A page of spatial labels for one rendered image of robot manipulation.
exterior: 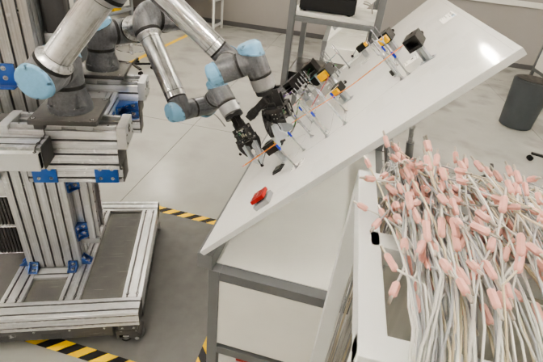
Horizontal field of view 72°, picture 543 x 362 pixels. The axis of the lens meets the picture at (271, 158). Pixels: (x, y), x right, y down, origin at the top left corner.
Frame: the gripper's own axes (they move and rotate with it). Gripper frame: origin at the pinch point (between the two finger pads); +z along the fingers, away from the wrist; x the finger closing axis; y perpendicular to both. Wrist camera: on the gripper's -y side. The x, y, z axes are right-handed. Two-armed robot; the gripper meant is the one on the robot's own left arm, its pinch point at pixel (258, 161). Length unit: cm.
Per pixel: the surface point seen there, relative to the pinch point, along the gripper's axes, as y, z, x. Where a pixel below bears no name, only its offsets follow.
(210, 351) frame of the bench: -10, 55, -52
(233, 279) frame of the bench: 14.2, 31.2, -26.9
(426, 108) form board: 60, 11, 37
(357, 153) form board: 50, 13, 21
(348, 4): -49, -52, 82
